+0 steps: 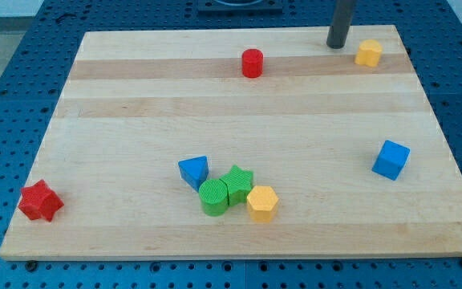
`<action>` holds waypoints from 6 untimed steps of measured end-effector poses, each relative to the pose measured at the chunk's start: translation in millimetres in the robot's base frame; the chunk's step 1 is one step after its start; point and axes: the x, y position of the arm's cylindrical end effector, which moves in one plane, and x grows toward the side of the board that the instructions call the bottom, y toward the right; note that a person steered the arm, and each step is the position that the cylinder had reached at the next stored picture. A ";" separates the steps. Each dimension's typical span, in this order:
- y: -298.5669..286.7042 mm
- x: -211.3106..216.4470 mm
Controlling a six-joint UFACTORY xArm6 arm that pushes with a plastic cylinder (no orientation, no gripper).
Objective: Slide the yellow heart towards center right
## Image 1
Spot yellow hexagon block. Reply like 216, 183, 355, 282
246, 185, 279, 223

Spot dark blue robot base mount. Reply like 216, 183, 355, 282
196, 0, 283, 14

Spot yellow heart block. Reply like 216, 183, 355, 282
355, 39, 383, 67

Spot red star block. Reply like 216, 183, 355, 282
18, 179, 64, 222

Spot red cylinder block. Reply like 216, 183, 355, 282
241, 49, 264, 78

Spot green cylinder block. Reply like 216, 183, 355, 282
199, 179, 229, 217

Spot blue cube block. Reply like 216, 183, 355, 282
371, 140, 411, 181

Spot green star block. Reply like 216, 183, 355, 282
220, 165, 253, 206

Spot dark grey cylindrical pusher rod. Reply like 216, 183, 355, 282
326, 0, 356, 49

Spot blue triangle block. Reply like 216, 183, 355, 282
178, 156, 209, 192

